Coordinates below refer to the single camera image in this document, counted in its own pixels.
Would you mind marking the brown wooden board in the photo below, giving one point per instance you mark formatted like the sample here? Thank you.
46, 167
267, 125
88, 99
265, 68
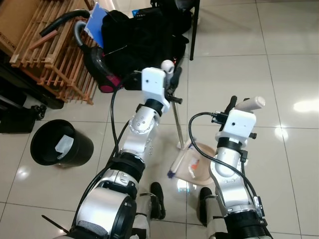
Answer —
15, 20

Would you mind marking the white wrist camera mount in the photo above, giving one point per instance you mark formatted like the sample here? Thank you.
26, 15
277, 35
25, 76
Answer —
238, 124
153, 82

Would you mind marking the wooden slatted rack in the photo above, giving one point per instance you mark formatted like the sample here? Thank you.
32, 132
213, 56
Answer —
55, 64

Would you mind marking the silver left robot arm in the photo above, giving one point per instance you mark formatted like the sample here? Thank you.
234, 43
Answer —
142, 127

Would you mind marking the blue paper folder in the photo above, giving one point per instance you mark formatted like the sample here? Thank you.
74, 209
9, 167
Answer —
94, 22

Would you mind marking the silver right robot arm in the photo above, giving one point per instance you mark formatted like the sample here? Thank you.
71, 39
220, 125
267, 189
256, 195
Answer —
227, 174

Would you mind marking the white paper scrap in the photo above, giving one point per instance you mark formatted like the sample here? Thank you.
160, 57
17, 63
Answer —
65, 144

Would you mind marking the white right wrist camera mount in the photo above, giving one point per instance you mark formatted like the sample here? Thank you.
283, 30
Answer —
238, 124

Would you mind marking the black low furniture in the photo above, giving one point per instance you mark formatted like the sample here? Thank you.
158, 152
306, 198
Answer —
15, 107

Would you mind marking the black and red vacuum cleaner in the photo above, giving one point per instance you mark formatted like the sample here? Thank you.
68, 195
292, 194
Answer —
97, 62

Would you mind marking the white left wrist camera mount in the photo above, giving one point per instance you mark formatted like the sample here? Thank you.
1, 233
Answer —
153, 82

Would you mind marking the black round trash bin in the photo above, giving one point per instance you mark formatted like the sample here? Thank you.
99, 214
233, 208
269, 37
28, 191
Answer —
47, 152

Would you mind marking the robot left leg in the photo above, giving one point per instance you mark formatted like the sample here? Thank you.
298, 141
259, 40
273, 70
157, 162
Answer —
157, 199

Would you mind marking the black chair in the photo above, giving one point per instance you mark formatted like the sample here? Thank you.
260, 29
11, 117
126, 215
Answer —
194, 35

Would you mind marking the robot leg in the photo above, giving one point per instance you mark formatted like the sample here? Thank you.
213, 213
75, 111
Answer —
157, 199
205, 204

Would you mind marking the robot right leg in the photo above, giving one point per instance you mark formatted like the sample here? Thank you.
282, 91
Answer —
205, 204

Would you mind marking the orange litter scrap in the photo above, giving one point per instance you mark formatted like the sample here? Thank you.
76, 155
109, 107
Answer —
195, 167

